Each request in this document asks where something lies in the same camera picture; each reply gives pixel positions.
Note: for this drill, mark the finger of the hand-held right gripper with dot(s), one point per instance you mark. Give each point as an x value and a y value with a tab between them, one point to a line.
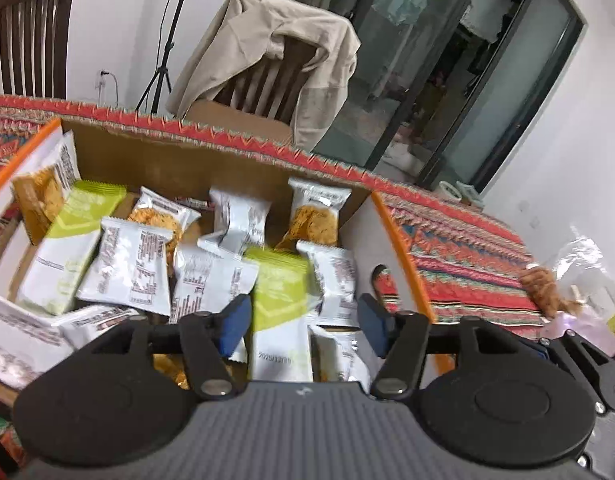
577	360

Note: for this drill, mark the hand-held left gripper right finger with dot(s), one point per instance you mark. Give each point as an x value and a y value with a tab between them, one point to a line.
375	325

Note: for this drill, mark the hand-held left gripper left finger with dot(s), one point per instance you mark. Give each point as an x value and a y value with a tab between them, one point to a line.
235	322

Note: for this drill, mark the pink snack packet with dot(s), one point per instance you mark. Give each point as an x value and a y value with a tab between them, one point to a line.
577	327

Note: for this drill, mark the green white snack packet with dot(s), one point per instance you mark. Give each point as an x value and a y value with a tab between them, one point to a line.
67	240
280	305

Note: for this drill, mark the heap of white packets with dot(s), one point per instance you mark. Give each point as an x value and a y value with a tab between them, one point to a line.
132	265

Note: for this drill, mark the gold window snack packet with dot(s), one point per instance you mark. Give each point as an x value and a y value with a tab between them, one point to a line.
312	220
37	200

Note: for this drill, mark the orange cardboard box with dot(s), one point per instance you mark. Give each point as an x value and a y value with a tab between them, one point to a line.
187	170

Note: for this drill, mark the clear bag of brown snacks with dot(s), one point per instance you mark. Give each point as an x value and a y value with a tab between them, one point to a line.
547	285

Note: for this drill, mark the patterned red tablecloth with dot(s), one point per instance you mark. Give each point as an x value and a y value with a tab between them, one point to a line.
452	255

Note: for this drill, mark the white green object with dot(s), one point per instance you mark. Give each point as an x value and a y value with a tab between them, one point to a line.
460	194

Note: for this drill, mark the wooden chair under jacket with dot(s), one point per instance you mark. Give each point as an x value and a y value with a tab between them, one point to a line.
267	90

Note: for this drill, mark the glass sliding door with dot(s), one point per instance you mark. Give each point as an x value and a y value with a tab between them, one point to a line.
427	60

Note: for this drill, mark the chair with beige jacket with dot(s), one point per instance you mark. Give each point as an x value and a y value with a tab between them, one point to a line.
247	45

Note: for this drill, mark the black tripod stand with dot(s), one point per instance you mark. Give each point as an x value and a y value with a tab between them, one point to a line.
170	35

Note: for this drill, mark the dark wooden chair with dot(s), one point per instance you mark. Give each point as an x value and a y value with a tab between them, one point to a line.
32	35

